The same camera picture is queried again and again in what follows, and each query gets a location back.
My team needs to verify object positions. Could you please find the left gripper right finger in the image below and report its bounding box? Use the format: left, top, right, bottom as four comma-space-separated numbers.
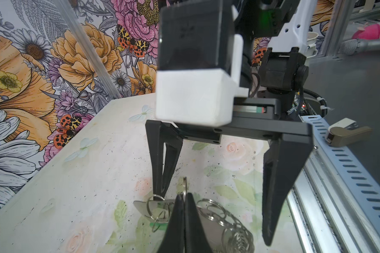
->
185, 199, 213, 253

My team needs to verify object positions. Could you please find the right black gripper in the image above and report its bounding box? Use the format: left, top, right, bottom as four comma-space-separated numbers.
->
145, 98, 314, 246

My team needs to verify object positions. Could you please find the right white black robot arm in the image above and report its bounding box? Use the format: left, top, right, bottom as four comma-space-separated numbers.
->
145, 1, 317, 246

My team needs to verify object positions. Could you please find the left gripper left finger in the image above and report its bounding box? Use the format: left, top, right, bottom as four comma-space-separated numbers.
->
157, 195, 185, 253

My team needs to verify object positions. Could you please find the grey microphone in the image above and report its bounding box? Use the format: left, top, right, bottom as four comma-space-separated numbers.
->
338, 39, 380, 55

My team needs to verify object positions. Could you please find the slotted grey cable duct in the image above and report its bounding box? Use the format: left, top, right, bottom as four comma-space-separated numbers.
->
302, 115, 380, 236

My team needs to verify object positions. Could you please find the aluminium mounting rail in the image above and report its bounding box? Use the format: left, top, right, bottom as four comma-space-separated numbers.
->
287, 159, 370, 253

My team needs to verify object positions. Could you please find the white paper cup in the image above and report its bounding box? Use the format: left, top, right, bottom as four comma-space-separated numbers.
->
304, 32, 318, 66

